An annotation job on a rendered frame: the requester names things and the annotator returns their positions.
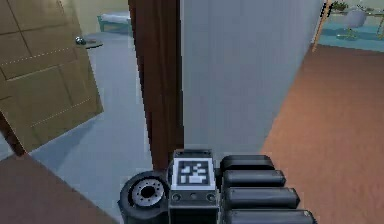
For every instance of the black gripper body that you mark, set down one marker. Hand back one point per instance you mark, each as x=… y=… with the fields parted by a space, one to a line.
x=145 y=195

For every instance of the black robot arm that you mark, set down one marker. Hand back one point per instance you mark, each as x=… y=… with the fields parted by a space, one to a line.
x=256 y=196

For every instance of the tan panelled room door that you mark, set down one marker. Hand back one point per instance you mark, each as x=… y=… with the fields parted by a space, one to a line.
x=40 y=73

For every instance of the silver round door knob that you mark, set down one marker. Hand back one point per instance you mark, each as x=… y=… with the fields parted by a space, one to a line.
x=80 y=40

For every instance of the green house plant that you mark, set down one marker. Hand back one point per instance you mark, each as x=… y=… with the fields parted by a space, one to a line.
x=339 y=5

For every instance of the glass top table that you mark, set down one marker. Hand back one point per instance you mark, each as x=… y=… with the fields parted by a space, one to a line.
x=370 y=15

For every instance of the bed with teal frame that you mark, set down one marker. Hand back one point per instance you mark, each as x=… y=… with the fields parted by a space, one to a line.
x=115 y=21

